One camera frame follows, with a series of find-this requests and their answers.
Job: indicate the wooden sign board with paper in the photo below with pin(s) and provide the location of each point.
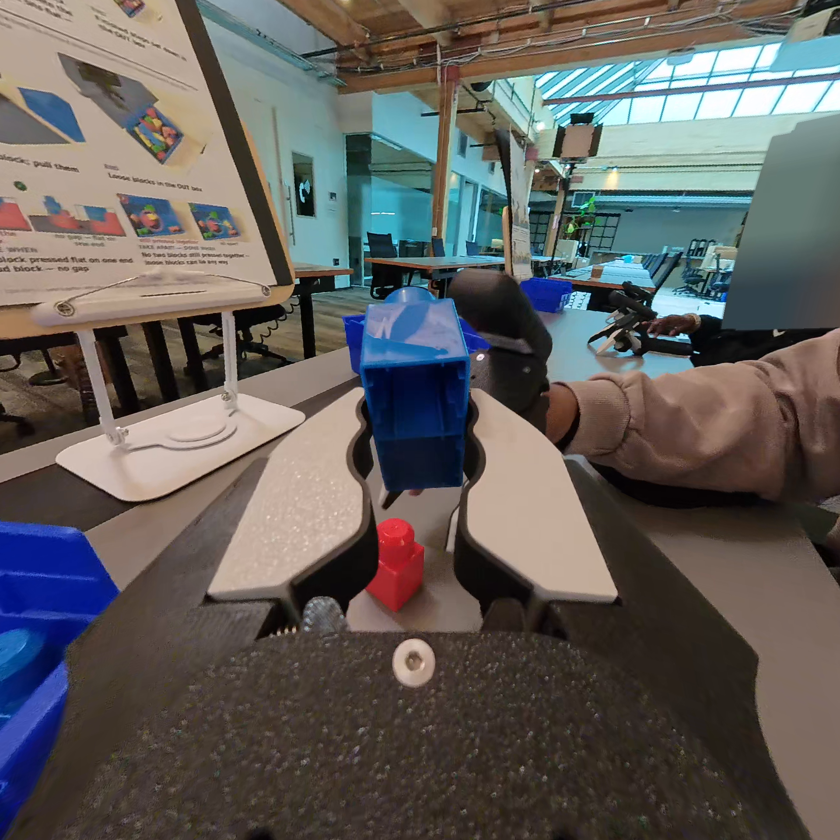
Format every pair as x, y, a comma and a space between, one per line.
164, 170

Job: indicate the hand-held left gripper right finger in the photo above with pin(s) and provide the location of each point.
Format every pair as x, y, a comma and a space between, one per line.
531, 518

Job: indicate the black office chair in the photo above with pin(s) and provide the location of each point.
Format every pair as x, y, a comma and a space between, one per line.
380, 253
256, 328

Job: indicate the green potted plant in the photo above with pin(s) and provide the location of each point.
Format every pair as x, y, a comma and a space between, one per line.
581, 216

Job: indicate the wooden desk with black legs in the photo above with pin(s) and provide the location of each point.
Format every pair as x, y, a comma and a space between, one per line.
321, 269

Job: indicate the black pole with camera box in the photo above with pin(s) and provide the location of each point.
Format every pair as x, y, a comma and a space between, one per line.
577, 141

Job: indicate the long wooden desk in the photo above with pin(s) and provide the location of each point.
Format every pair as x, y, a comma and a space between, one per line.
426, 262

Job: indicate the person's right hand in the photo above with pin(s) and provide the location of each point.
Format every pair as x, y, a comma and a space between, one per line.
561, 417

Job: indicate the person's right forearm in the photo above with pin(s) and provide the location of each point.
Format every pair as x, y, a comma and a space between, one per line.
689, 426

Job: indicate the red one-stud mega block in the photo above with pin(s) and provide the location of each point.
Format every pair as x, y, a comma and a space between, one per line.
397, 571

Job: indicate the blue two-stud mega block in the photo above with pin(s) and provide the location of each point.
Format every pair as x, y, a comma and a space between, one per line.
413, 407

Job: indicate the wooden pillar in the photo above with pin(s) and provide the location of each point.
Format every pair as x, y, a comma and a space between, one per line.
445, 164

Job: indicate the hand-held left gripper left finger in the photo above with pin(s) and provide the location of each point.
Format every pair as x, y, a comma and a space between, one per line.
295, 518

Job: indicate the white door with phone sign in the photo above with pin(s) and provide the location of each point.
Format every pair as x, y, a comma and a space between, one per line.
303, 190

